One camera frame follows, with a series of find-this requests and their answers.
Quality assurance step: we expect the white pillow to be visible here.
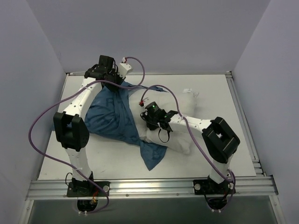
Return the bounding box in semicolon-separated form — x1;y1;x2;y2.
128;89;199;154

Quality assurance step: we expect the blue printed pillowcase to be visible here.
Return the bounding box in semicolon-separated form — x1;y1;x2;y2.
85;81;167;171

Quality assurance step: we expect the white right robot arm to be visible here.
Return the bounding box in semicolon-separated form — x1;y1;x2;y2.
139;100;240;193

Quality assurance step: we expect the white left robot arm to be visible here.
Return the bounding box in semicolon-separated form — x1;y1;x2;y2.
53;55;123;196

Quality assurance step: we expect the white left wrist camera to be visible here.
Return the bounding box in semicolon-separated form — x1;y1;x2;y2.
118;57;133;79

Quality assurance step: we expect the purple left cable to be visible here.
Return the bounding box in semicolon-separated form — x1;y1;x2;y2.
28;56;150;214

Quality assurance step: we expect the purple cable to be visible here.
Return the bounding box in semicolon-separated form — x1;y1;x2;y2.
139;85;236;207
28;56;150;214

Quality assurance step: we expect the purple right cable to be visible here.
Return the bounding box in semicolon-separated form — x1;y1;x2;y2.
139;85;236;207

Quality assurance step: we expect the aluminium rear table rail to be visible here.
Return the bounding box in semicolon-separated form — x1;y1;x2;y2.
66;71;232;76

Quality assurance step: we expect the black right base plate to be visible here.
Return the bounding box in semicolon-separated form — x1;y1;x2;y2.
193;178;235;195

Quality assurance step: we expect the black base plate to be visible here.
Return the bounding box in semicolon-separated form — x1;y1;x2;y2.
193;178;235;195
66;180;110;197

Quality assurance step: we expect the aluminium right side rail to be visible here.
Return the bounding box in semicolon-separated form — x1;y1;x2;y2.
225;72;264;176

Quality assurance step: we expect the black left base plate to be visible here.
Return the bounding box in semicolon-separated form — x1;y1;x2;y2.
66;180;110;197

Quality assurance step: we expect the aluminium front mounting rail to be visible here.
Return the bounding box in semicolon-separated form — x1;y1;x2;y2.
26;176;278;200

